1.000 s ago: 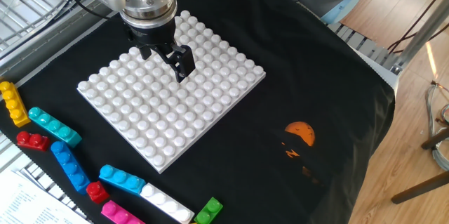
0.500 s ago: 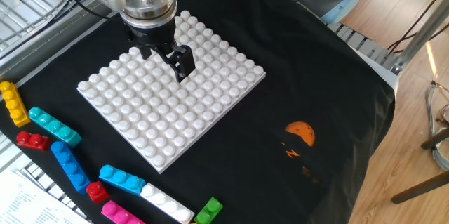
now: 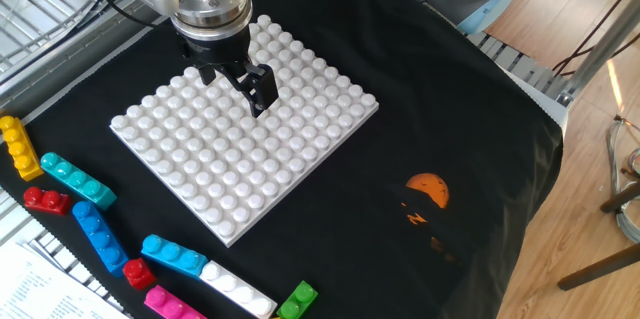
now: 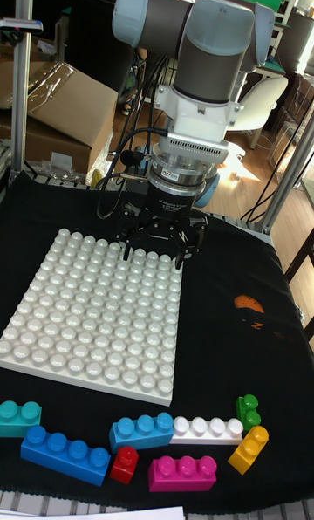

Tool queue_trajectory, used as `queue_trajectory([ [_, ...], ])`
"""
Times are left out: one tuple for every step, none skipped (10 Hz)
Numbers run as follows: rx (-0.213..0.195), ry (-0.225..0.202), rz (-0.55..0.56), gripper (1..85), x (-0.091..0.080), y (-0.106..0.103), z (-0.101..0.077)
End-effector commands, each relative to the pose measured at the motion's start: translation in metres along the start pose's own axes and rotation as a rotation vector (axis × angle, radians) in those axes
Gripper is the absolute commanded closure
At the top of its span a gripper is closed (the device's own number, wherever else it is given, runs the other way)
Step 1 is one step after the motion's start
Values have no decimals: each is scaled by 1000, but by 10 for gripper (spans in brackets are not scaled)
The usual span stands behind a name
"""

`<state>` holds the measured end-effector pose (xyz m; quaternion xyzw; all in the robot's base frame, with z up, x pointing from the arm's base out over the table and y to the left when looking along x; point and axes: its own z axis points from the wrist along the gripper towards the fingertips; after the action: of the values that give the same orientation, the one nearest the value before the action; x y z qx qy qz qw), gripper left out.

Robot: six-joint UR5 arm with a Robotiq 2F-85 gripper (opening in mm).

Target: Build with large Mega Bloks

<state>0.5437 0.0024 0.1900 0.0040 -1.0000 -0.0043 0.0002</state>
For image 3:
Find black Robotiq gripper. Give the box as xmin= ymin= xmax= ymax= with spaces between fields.
xmin=174 ymin=22 xmax=280 ymax=119

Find teal four-stud block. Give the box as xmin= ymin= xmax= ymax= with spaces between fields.
xmin=39 ymin=151 xmax=119 ymax=211

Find blue four-stud block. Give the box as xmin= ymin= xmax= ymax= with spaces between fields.
xmin=71 ymin=200 xmax=130 ymax=278

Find yellow four-stud block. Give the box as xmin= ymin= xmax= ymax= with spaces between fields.
xmin=0 ymin=114 xmax=45 ymax=183

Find white studded baseplate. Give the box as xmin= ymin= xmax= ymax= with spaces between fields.
xmin=108 ymin=13 xmax=380 ymax=249

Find black cloth with orange print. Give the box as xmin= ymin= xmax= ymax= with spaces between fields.
xmin=0 ymin=0 xmax=565 ymax=319

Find light blue three-stud block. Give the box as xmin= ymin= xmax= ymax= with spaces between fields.
xmin=140 ymin=233 xmax=210 ymax=280

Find white four-stud block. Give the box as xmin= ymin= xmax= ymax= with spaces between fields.
xmin=198 ymin=260 xmax=279 ymax=319

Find red one-stud block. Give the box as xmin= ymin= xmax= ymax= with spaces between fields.
xmin=122 ymin=257 xmax=158 ymax=291

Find red two-stud block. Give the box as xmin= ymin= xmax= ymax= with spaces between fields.
xmin=22 ymin=186 xmax=73 ymax=217

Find green two-stud block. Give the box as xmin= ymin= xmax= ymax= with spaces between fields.
xmin=276 ymin=280 xmax=320 ymax=319

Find pink three-stud block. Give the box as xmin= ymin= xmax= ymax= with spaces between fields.
xmin=143 ymin=284 xmax=209 ymax=319

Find white printed paper sheets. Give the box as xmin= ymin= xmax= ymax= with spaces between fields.
xmin=0 ymin=241 xmax=132 ymax=319

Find dark wooden furniture leg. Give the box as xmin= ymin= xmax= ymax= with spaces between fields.
xmin=557 ymin=242 xmax=640 ymax=293
xmin=599 ymin=181 xmax=640 ymax=215

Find metal wire cable tray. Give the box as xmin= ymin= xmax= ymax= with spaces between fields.
xmin=0 ymin=0 xmax=151 ymax=75

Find thin brown cables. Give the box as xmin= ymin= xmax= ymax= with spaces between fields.
xmin=552 ymin=0 xmax=640 ymax=78

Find aluminium frame post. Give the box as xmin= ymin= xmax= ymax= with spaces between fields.
xmin=564 ymin=0 xmax=640 ymax=106

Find grey floor cable bundle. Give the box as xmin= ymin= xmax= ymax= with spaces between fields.
xmin=606 ymin=114 xmax=640 ymax=244

